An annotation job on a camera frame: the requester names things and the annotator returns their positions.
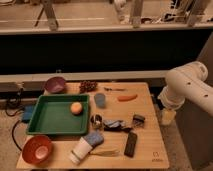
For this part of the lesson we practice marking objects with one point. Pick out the black whiteboard eraser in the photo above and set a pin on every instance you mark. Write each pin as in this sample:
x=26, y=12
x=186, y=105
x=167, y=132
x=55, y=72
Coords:
x=130, y=144

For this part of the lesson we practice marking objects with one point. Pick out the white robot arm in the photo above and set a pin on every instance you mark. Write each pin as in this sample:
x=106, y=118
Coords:
x=185, y=82

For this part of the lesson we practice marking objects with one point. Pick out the red bowl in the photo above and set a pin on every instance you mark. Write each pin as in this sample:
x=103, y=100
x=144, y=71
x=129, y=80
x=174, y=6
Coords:
x=37, y=149

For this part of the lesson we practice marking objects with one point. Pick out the orange fruit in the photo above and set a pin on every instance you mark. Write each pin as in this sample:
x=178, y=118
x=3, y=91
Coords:
x=76, y=108

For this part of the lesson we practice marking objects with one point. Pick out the orange carrot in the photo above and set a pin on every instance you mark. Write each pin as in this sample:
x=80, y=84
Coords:
x=127, y=98

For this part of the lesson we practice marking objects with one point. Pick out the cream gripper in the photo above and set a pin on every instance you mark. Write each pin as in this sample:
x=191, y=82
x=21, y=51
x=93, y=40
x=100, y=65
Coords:
x=168, y=116

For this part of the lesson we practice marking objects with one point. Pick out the green plastic tray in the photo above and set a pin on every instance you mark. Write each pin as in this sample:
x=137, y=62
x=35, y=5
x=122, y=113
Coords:
x=52, y=116

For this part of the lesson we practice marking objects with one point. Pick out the black binder clip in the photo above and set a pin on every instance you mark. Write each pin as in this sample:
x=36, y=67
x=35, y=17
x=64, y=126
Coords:
x=138, y=120

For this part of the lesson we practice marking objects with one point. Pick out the bunch of dark grapes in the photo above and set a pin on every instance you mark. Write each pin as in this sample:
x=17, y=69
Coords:
x=87, y=86

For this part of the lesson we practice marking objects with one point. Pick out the blue power box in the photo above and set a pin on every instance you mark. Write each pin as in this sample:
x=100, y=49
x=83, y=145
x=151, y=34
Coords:
x=28, y=111

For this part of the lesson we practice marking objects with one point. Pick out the small dark knife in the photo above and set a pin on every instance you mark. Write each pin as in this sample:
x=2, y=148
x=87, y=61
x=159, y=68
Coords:
x=113, y=89

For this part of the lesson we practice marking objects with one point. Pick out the blue plastic cup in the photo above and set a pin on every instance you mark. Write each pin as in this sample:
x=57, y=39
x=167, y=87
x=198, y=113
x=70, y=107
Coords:
x=100, y=100

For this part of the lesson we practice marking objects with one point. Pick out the white paper cup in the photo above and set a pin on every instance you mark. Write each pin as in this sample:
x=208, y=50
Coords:
x=80, y=151

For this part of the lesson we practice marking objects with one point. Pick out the purple bowl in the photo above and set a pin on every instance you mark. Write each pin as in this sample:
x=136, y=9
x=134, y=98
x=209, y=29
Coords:
x=55, y=85

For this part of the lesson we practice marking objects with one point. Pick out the small metal cup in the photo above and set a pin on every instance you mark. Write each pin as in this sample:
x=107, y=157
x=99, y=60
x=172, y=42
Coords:
x=96, y=121

